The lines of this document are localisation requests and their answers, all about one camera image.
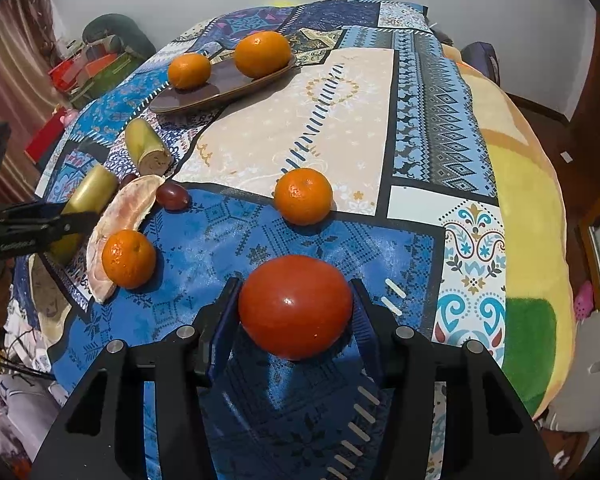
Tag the red box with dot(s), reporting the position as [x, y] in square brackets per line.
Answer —
[47, 135]
[67, 75]

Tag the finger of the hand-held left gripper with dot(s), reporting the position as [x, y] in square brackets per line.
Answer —
[72, 227]
[30, 210]

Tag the yellow fleece blanket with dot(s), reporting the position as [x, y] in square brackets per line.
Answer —
[525, 210]

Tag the dark red grape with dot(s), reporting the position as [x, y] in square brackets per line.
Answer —
[171, 196]
[128, 179]

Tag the green box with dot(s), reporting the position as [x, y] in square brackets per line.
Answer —
[110, 85]

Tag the yellow-green sugarcane piece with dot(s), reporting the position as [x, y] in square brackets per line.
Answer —
[142, 142]
[92, 190]

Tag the pomelo slice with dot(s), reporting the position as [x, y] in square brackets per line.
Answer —
[130, 205]

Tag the blue patchwork blanket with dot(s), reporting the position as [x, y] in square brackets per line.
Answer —
[360, 125]

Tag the brown oval plate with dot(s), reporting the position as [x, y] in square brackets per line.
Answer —
[220, 92]

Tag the red tomato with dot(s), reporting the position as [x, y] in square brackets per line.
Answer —
[295, 305]

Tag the large orange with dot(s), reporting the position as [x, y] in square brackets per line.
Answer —
[262, 54]

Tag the striped brown curtain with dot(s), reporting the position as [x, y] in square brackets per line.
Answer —
[10, 70]

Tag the purple bag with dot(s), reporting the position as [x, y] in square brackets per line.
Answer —
[482, 60]

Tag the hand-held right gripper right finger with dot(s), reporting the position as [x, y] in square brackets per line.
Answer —
[367, 330]

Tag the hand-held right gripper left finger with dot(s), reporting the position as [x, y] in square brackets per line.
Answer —
[220, 332]

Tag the dark green pillow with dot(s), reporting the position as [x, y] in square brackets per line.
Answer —
[117, 27]

